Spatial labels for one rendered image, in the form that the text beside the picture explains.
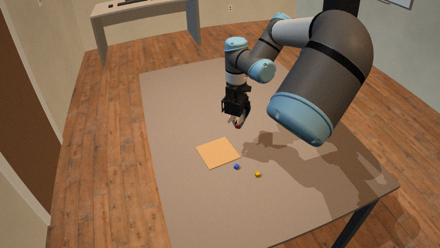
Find orange flat mat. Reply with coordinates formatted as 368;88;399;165
196;137;241;170

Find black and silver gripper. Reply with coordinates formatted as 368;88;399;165
221;81;251;129

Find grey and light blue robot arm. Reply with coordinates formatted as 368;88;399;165
224;10;374;147

